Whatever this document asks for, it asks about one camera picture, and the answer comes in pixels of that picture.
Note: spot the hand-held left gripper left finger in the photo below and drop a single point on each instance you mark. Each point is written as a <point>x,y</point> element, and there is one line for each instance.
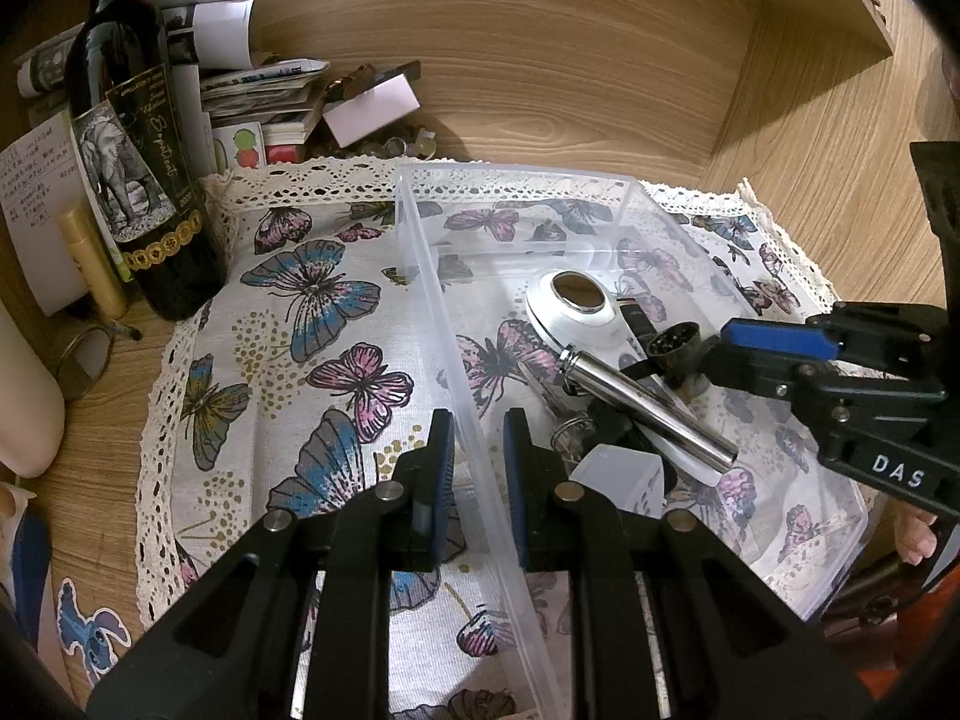
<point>442,480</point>

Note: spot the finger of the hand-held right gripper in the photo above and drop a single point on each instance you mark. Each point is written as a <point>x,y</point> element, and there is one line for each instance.
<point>757,371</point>
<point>772,337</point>

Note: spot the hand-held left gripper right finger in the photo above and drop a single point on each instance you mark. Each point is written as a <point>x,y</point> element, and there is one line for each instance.
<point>516,480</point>

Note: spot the small clear glass bottle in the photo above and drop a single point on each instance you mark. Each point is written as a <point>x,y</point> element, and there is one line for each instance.
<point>574,436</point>

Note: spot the black cylindrical tube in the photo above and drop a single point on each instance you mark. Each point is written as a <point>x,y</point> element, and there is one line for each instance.
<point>675,345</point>

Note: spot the translucent white jar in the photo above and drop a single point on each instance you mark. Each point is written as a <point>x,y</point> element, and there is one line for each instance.
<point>615,476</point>

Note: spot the silver metal tube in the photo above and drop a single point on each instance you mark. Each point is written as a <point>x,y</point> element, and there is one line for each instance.
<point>645,405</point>

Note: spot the clear plastic storage box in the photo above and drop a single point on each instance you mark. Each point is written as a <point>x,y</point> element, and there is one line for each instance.
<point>442,345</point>

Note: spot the person's right hand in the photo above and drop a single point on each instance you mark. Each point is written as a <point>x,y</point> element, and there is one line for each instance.
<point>916,536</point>

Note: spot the white handheld facial massager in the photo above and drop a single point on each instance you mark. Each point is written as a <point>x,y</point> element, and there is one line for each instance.
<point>547,307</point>

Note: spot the butterfly print lace cloth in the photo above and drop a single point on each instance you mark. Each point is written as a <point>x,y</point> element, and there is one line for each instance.
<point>307,360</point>

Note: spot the orange cloth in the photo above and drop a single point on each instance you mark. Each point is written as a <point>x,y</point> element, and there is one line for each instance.
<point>930,622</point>

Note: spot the pile of small metal rings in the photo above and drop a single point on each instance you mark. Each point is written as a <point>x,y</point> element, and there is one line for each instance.
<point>397,144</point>

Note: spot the dark wine bottle elephant label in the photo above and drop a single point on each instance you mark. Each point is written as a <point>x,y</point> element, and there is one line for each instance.
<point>169,270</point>

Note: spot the wooden shelf board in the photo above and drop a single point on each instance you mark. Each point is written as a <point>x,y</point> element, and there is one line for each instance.
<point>847,0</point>

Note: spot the pale pink sticky note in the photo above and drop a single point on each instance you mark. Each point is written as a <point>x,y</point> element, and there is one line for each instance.
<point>367,111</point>

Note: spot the small round mirror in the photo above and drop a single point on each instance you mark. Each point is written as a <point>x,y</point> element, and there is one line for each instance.
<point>82,360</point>

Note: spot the blue cartoon sticker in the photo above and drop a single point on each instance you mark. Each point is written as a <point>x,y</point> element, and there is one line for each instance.
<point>94,637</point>

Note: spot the stack of cards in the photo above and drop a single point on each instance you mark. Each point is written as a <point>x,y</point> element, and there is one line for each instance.
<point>289,127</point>

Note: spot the fruit sticker card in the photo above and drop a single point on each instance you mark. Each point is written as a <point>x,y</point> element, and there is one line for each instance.
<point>238,146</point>

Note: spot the brass binder clip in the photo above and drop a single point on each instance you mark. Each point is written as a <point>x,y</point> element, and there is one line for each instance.
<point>364,79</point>

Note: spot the beige lip balm tube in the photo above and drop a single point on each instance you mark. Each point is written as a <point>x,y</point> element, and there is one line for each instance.
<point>94,262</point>

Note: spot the white cylinder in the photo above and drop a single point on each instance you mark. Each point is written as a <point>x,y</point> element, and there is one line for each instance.
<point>30,412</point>

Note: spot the blue and white packet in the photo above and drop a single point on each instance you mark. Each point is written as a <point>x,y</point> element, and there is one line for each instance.
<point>26,570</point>

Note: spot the folded newspaper stack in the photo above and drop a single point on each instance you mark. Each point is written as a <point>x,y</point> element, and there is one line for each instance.
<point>259,82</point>

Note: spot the white handwritten note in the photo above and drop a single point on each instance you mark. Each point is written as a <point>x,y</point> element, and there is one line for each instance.
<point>34,195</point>

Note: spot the curled white paper sheets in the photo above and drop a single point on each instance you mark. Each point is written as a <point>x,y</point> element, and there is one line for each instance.
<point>217,22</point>

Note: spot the rolled printed paper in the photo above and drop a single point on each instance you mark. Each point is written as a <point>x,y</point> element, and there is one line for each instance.
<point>45,56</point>

